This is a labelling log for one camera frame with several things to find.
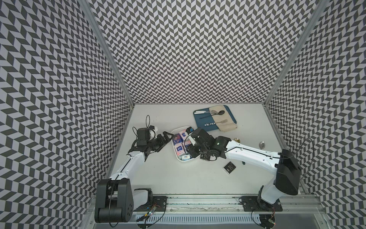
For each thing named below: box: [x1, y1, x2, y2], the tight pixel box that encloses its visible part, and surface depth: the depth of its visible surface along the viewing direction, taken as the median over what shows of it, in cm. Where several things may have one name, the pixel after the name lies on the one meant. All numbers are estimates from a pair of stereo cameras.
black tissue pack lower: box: [223, 161, 237, 175], surface depth 86 cm
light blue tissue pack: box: [181, 154, 191, 161], surface depth 84 cm
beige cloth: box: [208, 104, 238, 133], surface depth 110 cm
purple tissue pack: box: [172, 133, 184, 146], surface depth 93 cm
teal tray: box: [193, 104, 238, 133], surface depth 110 cm
